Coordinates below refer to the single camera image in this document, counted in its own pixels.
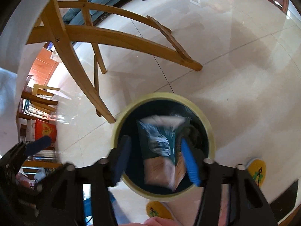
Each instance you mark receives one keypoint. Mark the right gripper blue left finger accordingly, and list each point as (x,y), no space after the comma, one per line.
(118,160)

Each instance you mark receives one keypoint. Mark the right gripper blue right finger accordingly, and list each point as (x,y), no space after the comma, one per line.
(190,163)

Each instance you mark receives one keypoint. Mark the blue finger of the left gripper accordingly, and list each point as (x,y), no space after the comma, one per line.
(38,145)

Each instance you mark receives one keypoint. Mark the green and brown snack bag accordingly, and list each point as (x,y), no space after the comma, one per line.
(160,142)

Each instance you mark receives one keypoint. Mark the round yellow-rimmed trash bin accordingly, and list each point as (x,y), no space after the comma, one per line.
(200,135)

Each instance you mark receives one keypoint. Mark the red gift box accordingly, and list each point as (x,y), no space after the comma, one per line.
(43,128)

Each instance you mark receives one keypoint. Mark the wooden stool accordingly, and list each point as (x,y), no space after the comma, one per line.
(40,98)

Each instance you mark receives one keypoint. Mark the yellow flower slipper left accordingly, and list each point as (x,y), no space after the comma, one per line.
(159,209)

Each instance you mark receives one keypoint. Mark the orange wooden cabinet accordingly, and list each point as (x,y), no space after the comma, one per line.
(43,68)

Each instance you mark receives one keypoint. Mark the wooden table leg frame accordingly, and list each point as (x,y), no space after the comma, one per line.
(51,28)

